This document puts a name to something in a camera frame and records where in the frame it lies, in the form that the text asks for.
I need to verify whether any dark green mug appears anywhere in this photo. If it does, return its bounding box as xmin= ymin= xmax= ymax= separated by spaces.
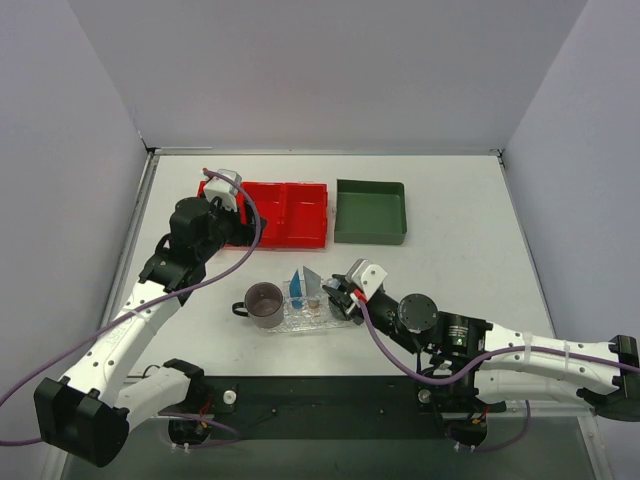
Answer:
xmin=322 ymin=275 xmax=358 ymax=321

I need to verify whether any clear textured holder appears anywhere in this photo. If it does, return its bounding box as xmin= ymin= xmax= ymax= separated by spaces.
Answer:
xmin=282 ymin=277 xmax=332 ymax=328

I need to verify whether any mauve mug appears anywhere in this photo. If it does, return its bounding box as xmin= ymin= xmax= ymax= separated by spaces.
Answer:
xmin=231 ymin=282 xmax=284 ymax=329

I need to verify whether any blue toothpaste tube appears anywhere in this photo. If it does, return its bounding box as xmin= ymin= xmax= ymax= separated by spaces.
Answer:
xmin=289 ymin=270 xmax=304 ymax=310

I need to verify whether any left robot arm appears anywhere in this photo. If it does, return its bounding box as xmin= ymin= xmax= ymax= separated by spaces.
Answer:
xmin=34 ymin=197 xmax=267 ymax=467

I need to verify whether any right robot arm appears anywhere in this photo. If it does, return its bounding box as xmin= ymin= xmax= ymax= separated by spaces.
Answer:
xmin=322 ymin=275 xmax=639 ymax=422

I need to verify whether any clear textured oval tray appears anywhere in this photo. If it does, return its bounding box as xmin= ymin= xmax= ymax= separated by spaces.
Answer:
xmin=264 ymin=280 xmax=355 ymax=333

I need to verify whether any red compartment bin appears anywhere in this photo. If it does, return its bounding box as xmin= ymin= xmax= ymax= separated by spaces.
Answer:
xmin=197 ymin=179 xmax=331 ymax=250

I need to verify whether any green plastic bin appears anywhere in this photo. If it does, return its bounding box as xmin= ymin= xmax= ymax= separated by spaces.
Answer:
xmin=334 ymin=179 xmax=407 ymax=246

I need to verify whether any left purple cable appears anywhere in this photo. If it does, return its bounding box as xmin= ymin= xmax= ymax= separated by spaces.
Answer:
xmin=0 ymin=167 xmax=261 ymax=449

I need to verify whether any purple cable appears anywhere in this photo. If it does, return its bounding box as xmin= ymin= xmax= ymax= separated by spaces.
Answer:
xmin=359 ymin=302 xmax=640 ymax=454
xmin=0 ymin=167 xmax=261 ymax=449

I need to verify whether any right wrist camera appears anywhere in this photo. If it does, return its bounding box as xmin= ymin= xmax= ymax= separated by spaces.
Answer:
xmin=345 ymin=259 xmax=388 ymax=303

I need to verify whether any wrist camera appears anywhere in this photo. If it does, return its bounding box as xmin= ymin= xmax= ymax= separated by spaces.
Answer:
xmin=202 ymin=169 xmax=242 ymax=212
xmin=345 ymin=259 xmax=388 ymax=303

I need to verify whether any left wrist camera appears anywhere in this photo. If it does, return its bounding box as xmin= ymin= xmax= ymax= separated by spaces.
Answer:
xmin=202 ymin=169 xmax=242 ymax=212

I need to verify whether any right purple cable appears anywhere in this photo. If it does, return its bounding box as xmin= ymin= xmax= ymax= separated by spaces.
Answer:
xmin=359 ymin=302 xmax=640 ymax=454

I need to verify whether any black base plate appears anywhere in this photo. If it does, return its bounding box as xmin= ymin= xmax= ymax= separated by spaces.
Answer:
xmin=167 ymin=376 xmax=506 ymax=445

